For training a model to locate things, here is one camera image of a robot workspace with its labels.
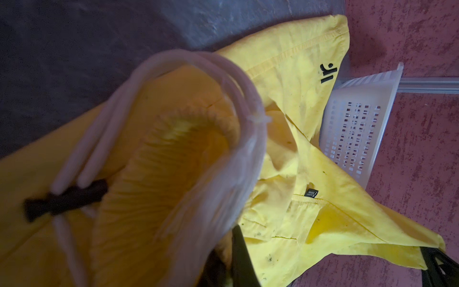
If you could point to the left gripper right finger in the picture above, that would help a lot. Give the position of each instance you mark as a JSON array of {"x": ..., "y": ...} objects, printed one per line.
[{"x": 242, "y": 270}]

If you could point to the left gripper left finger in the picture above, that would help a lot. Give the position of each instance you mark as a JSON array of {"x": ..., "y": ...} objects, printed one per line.
[{"x": 215, "y": 273}]

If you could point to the white plastic basket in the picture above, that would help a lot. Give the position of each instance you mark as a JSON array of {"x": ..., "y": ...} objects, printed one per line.
[{"x": 355, "y": 119}]

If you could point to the yellow shorts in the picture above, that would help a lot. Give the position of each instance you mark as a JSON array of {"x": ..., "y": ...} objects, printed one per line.
[{"x": 140, "y": 190}]

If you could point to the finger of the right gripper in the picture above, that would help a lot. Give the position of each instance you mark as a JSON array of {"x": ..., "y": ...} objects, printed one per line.
[{"x": 442, "y": 271}]

